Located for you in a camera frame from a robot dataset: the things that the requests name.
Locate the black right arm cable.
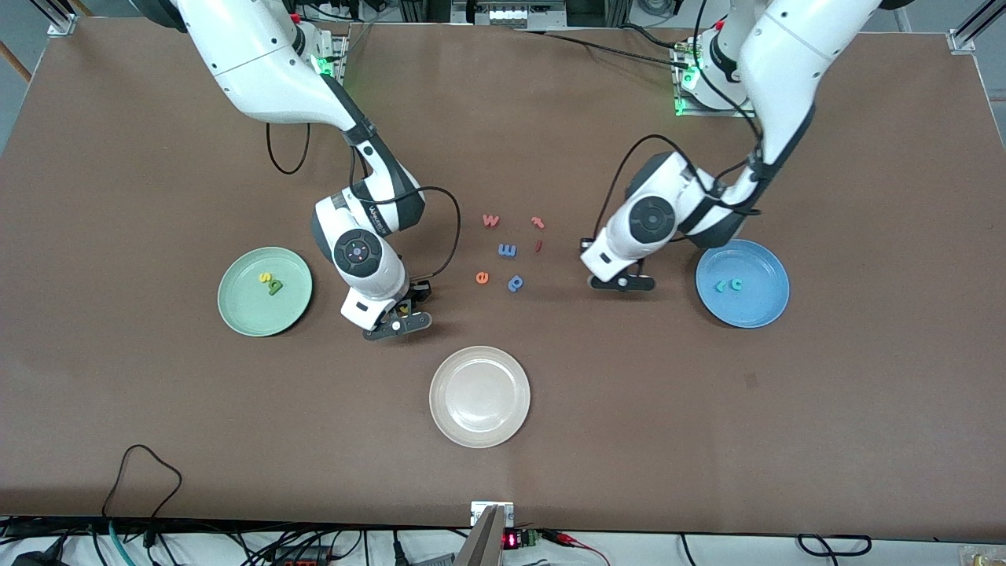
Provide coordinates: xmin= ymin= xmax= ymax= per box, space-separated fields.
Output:
xmin=266 ymin=118 xmax=462 ymax=282

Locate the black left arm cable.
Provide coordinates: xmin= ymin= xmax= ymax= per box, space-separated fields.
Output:
xmin=595 ymin=0 xmax=767 ymax=237

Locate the green round plate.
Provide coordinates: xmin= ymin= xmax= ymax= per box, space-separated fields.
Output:
xmin=217 ymin=247 xmax=314 ymax=338

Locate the long black table cable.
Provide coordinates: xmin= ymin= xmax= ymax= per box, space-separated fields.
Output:
xmin=503 ymin=28 xmax=692 ymax=68

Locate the black coiled cable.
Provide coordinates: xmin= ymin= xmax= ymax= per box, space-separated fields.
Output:
xmin=797 ymin=534 xmax=872 ymax=557

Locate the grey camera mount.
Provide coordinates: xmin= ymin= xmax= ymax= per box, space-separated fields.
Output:
xmin=454 ymin=505 xmax=508 ymax=566

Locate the grey electronics box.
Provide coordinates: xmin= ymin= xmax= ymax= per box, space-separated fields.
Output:
xmin=452 ymin=0 xmax=568 ymax=29

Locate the red clip lead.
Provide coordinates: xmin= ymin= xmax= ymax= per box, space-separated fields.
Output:
xmin=542 ymin=529 xmax=612 ymax=566

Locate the blue round plate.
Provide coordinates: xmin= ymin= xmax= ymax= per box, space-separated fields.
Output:
xmin=695 ymin=239 xmax=791 ymax=329

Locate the black looped table cable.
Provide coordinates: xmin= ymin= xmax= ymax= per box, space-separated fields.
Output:
xmin=101 ymin=444 xmax=184 ymax=547

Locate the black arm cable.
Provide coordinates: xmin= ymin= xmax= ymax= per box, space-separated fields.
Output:
xmin=266 ymin=118 xmax=462 ymax=282
xmin=595 ymin=0 xmax=767 ymax=237

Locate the beige round plate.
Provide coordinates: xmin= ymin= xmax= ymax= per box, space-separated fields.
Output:
xmin=429 ymin=346 xmax=531 ymax=449

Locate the wooden stick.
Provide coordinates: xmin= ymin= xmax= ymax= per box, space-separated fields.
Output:
xmin=0 ymin=39 xmax=32 ymax=84

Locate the aluminium frame profile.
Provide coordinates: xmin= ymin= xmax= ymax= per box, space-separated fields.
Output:
xmin=30 ymin=0 xmax=79 ymax=37
xmin=947 ymin=0 xmax=1006 ymax=53

